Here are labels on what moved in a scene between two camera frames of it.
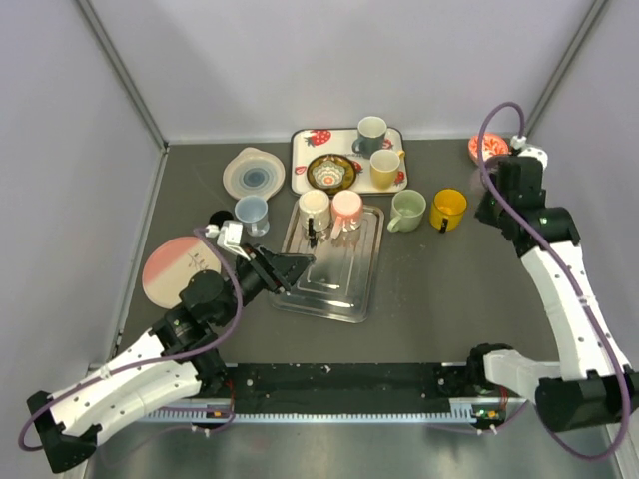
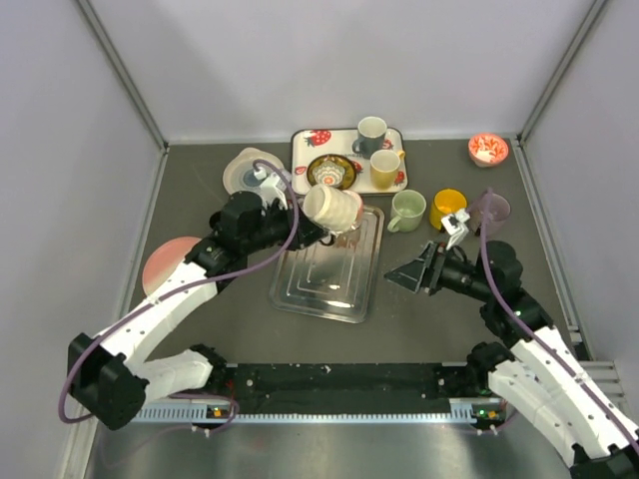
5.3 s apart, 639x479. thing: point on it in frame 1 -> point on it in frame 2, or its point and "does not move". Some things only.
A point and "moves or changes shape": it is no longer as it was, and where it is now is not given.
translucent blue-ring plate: (253, 172) does not move
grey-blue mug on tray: (370, 139) does not move
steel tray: (340, 282) does not move
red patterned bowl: (493, 145) does not move
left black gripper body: (255, 276) -> (276, 228)
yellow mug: (446, 211) does not move
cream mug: (315, 204) moves or changes shape
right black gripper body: (486, 213) -> (443, 269)
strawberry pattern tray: (309, 144) does not move
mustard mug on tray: (384, 165) does not move
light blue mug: (253, 210) moves or changes shape
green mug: (406, 211) does not move
